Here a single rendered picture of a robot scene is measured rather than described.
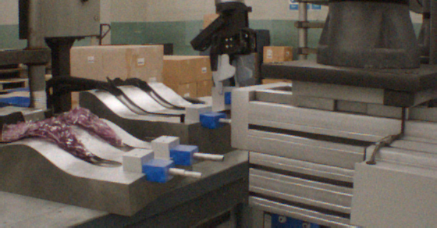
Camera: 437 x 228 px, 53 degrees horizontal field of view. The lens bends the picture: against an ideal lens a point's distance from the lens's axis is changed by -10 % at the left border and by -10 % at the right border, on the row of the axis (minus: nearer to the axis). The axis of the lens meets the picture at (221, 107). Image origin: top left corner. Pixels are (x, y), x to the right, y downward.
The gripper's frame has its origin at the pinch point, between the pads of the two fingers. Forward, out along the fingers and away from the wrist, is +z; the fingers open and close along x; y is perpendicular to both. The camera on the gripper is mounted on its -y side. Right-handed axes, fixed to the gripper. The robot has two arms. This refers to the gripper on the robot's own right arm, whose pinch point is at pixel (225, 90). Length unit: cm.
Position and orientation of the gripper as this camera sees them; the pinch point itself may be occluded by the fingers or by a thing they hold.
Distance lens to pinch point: 114.5
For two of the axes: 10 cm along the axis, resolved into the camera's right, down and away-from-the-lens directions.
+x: 5.9, 0.2, 8.1
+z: 0.3, 10.0, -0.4
